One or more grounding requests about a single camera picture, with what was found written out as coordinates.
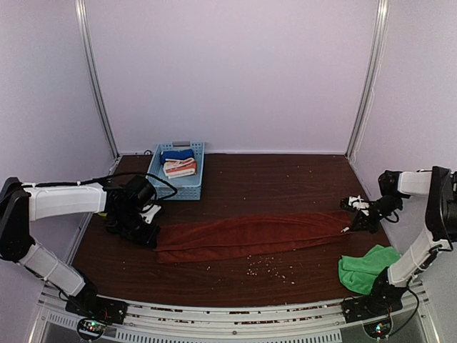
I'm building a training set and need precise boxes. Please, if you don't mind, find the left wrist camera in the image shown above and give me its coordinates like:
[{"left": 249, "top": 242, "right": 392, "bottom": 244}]
[{"left": 125, "top": 175, "right": 161, "bottom": 224}]

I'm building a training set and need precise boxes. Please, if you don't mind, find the green microfiber towel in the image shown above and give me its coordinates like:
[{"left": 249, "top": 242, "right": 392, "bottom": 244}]
[{"left": 338, "top": 245, "right": 401, "bottom": 295}]

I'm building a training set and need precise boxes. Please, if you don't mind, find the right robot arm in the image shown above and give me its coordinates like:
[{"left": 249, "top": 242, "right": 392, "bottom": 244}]
[{"left": 340, "top": 166, "right": 456, "bottom": 316}]

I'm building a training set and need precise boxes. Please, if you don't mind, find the dark red towel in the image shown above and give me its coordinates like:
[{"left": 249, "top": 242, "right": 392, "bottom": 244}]
[{"left": 155, "top": 211, "right": 350, "bottom": 264}]

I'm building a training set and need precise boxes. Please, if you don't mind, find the blue rolled towel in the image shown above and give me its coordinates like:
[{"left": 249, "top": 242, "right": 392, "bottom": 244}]
[{"left": 159, "top": 149, "right": 194, "bottom": 165}]

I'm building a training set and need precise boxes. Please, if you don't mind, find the right aluminium post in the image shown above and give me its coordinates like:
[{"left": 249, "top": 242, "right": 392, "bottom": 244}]
[{"left": 346, "top": 0, "right": 390, "bottom": 163}]

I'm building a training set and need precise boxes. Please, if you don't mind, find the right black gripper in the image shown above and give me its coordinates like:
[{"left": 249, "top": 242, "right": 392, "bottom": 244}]
[{"left": 350, "top": 194, "right": 403, "bottom": 234}]

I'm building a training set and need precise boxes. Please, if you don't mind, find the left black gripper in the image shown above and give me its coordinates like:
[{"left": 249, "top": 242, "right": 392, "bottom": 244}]
[{"left": 111, "top": 207, "right": 161, "bottom": 249}]

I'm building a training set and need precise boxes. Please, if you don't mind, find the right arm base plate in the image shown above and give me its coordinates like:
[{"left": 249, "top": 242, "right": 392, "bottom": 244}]
[{"left": 341, "top": 296, "right": 403, "bottom": 323}]

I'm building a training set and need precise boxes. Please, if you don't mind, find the aluminium front rail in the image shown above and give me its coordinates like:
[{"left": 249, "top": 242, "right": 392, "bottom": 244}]
[{"left": 28, "top": 280, "right": 440, "bottom": 343}]

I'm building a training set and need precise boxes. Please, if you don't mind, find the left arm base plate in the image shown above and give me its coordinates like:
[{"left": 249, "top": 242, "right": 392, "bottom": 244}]
[{"left": 65, "top": 297, "right": 128, "bottom": 324}]

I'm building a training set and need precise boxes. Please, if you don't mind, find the orange white rolled towel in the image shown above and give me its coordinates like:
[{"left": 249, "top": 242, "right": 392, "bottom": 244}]
[{"left": 163, "top": 159, "right": 198, "bottom": 179}]

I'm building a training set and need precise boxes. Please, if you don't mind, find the aluminium post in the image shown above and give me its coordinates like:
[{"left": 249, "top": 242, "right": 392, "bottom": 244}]
[
  {"left": 74, "top": 0, "right": 120, "bottom": 159},
  {"left": 346, "top": 0, "right": 390, "bottom": 163}
]

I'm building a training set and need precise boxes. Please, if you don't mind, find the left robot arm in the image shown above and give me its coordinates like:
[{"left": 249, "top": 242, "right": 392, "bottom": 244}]
[{"left": 1, "top": 173, "right": 177, "bottom": 317}]

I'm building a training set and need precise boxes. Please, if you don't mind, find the light blue plastic basket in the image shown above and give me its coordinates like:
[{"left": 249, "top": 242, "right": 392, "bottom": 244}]
[{"left": 146, "top": 141, "right": 205, "bottom": 201}]

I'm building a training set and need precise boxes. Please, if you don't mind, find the left aluminium post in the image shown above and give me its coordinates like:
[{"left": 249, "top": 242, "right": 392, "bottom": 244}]
[{"left": 74, "top": 0, "right": 120, "bottom": 159}]

